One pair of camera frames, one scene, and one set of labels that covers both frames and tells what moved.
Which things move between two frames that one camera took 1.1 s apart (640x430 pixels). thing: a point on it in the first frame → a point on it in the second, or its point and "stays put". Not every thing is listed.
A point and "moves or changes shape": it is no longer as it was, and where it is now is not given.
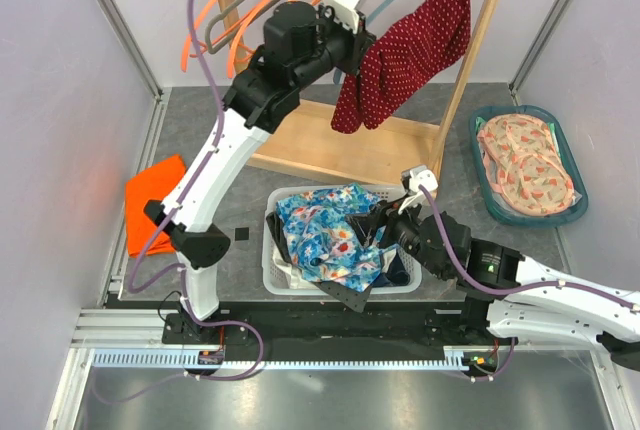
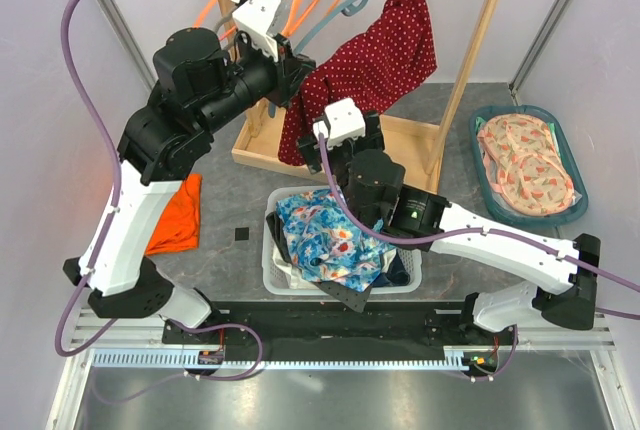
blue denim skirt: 395,275 stays put
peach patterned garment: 522,165 stays put
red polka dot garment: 402,56 moves or changes shape
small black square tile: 241,233 stays put
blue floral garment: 323,244 stays put
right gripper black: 386,214 → 374,141
